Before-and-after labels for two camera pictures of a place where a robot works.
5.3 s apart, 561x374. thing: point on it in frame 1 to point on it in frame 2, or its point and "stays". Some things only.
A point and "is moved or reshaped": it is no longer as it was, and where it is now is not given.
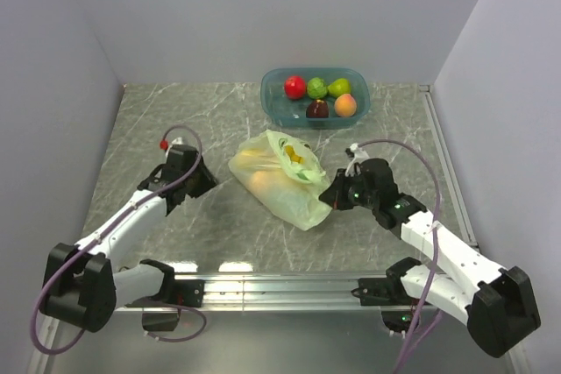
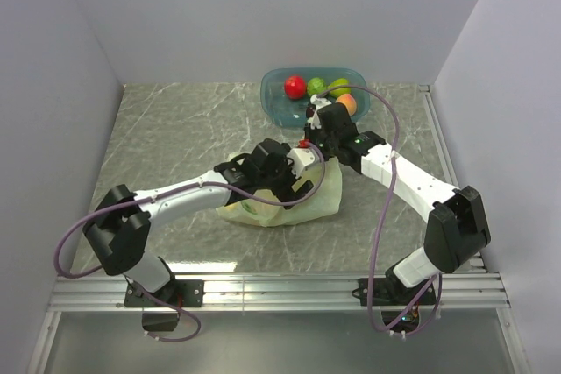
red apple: [294, 87] stays
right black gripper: [334, 195] to [309, 133]
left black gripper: [209, 179] to [287, 193]
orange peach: [345, 105] stays
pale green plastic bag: [284, 175] is moved or reshaped
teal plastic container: [291, 113] stays
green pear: [342, 86] stays
